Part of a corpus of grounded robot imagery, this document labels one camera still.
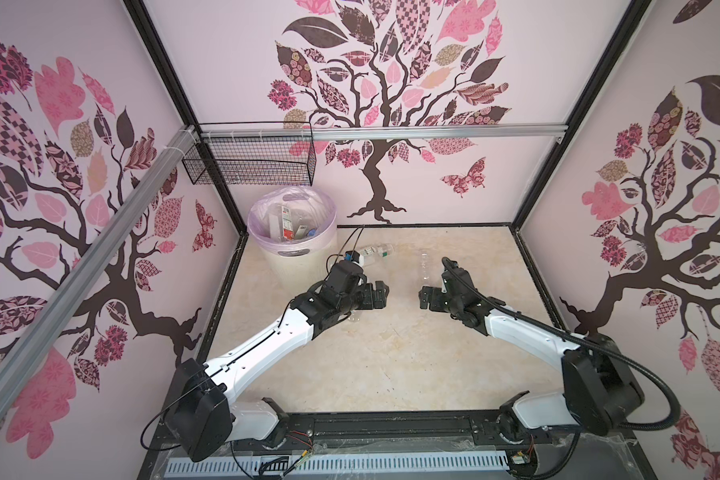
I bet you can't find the clear crushed bottle white cap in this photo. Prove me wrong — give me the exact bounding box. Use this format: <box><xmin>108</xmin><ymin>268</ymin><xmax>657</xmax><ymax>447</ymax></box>
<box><xmin>419</xmin><ymin>251</ymin><xmax>431</xmax><ymax>286</ymax></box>

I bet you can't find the red cap clear bottle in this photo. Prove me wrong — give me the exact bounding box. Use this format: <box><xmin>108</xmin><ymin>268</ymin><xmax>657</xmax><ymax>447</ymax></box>
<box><xmin>281</xmin><ymin>205</ymin><xmax>295</xmax><ymax>241</ymax></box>

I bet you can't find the tall frosted clear bottle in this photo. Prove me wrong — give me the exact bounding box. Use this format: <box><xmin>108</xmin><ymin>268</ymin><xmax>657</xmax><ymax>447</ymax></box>
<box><xmin>267</xmin><ymin>205</ymin><xmax>283</xmax><ymax>243</ymax></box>

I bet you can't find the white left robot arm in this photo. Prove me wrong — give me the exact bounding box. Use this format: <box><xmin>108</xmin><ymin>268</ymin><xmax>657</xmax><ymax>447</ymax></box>
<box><xmin>162</xmin><ymin>281</ymin><xmax>389</xmax><ymax>462</ymax></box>

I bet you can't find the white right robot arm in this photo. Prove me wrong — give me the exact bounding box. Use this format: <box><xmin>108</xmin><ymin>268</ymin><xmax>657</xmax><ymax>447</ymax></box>
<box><xmin>419</xmin><ymin>286</ymin><xmax>644</xmax><ymax>436</ymax></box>

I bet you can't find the cream ribbed waste bin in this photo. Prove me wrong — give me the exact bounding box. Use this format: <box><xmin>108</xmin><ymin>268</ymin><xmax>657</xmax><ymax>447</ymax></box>
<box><xmin>257</xmin><ymin>229</ymin><xmax>338</xmax><ymax>295</ymax></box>

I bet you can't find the pink bin liner bag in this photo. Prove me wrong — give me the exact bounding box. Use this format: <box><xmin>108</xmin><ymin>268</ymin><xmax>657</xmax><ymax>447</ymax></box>
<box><xmin>247</xmin><ymin>186</ymin><xmax>338</xmax><ymax>243</ymax></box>

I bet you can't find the square clear bottle green label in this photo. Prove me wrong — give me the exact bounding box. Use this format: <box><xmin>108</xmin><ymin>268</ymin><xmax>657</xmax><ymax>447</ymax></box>
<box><xmin>357</xmin><ymin>243</ymin><xmax>394</xmax><ymax>267</ymax></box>

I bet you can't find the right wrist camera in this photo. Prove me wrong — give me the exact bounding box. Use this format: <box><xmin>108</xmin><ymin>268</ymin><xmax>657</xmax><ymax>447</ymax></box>
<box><xmin>442</xmin><ymin>257</ymin><xmax>479</xmax><ymax>303</ymax></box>

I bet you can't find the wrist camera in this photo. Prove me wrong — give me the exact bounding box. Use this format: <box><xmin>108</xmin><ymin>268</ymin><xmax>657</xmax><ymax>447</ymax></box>
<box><xmin>442</xmin><ymin>257</ymin><xmax>479</xmax><ymax>303</ymax></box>
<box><xmin>326</xmin><ymin>250</ymin><xmax>366</xmax><ymax>294</ymax></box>

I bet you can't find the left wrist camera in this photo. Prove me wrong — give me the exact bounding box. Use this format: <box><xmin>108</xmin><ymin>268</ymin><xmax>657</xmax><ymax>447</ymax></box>
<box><xmin>326</xmin><ymin>250</ymin><xmax>366</xmax><ymax>294</ymax></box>

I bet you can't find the left camera black cable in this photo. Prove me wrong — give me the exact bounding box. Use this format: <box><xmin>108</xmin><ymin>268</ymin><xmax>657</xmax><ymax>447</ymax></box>
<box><xmin>325</xmin><ymin>225</ymin><xmax>367</xmax><ymax>271</ymax></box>

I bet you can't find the black wire mesh basket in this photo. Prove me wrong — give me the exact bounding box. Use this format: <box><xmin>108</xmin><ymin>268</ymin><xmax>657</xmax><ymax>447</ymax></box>
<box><xmin>182</xmin><ymin>120</ymin><xmax>317</xmax><ymax>186</ymax></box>

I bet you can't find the white slotted cable duct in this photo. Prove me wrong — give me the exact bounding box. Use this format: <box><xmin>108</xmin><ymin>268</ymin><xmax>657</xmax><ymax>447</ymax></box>
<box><xmin>162</xmin><ymin>451</ymin><xmax>509</xmax><ymax>479</ymax></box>

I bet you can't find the aluminium back rail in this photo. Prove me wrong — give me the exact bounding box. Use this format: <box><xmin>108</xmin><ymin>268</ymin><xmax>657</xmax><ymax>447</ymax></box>
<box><xmin>201</xmin><ymin>124</ymin><xmax>568</xmax><ymax>141</ymax></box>

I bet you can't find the aluminium rail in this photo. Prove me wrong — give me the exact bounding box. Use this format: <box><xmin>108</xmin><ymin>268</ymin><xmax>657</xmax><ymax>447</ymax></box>
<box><xmin>201</xmin><ymin>124</ymin><xmax>568</xmax><ymax>141</ymax></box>
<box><xmin>0</xmin><ymin>125</ymin><xmax>197</xmax><ymax>420</ymax></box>

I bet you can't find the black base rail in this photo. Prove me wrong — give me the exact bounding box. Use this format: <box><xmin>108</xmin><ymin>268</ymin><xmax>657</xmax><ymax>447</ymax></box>
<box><xmin>138</xmin><ymin>410</ymin><xmax>655</xmax><ymax>479</ymax></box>

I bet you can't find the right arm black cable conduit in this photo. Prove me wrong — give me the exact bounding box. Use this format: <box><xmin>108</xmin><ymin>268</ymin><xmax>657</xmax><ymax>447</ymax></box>
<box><xmin>442</xmin><ymin>256</ymin><xmax>682</xmax><ymax>432</ymax></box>

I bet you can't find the aluminium left rail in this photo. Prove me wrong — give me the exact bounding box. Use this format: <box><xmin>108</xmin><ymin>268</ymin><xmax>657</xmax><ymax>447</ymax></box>
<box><xmin>0</xmin><ymin>125</ymin><xmax>197</xmax><ymax>420</ymax></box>

